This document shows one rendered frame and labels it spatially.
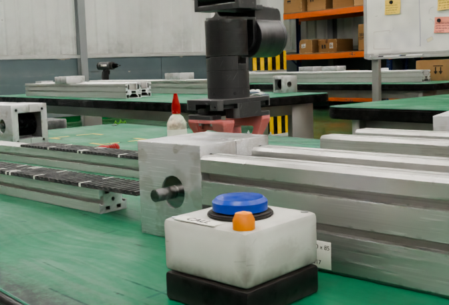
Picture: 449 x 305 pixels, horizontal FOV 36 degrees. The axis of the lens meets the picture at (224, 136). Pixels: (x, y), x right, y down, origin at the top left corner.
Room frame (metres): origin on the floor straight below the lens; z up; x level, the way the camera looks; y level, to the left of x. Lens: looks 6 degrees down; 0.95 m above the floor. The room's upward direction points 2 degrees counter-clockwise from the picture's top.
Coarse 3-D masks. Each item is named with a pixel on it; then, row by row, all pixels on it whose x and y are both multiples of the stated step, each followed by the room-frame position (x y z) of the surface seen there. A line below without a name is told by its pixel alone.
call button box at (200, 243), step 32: (192, 224) 0.47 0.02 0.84; (224, 224) 0.46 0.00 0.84; (256, 224) 0.46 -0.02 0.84; (288, 224) 0.46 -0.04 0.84; (192, 256) 0.46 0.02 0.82; (224, 256) 0.44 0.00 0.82; (256, 256) 0.44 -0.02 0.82; (288, 256) 0.46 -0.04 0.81; (192, 288) 0.47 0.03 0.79; (224, 288) 0.45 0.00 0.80; (256, 288) 0.44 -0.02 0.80; (288, 288) 0.46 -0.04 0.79
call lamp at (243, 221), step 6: (234, 216) 0.44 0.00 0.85; (240, 216) 0.44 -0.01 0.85; (246, 216) 0.44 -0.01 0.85; (252, 216) 0.44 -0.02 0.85; (234, 222) 0.44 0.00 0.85; (240, 222) 0.44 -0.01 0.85; (246, 222) 0.44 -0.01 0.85; (252, 222) 0.44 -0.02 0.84; (234, 228) 0.44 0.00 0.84; (240, 228) 0.44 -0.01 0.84; (246, 228) 0.44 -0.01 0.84; (252, 228) 0.44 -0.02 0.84
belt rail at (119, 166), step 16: (0, 144) 1.32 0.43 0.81; (16, 144) 1.30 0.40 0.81; (16, 160) 1.28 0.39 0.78; (32, 160) 1.24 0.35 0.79; (48, 160) 1.20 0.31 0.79; (64, 160) 1.18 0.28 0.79; (80, 160) 1.14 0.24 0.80; (96, 160) 1.10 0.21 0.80; (112, 160) 1.08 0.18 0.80; (128, 160) 1.05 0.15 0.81; (128, 176) 1.05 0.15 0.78
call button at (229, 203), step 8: (216, 200) 0.48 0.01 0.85; (224, 200) 0.48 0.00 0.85; (232, 200) 0.47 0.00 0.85; (240, 200) 0.47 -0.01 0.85; (248, 200) 0.47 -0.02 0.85; (256, 200) 0.47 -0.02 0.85; (264, 200) 0.48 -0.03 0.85; (216, 208) 0.48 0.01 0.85; (224, 208) 0.47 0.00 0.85; (232, 208) 0.47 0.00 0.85; (240, 208) 0.47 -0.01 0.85; (248, 208) 0.47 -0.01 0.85; (256, 208) 0.47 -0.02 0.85; (264, 208) 0.48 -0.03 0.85
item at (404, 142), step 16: (368, 128) 0.83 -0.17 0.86; (320, 144) 0.77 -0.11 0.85; (336, 144) 0.75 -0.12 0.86; (352, 144) 0.74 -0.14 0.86; (368, 144) 0.72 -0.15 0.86; (384, 144) 0.71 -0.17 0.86; (400, 144) 0.70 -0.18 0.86; (416, 144) 0.69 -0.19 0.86; (432, 144) 0.67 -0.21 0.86; (448, 144) 0.66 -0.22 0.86
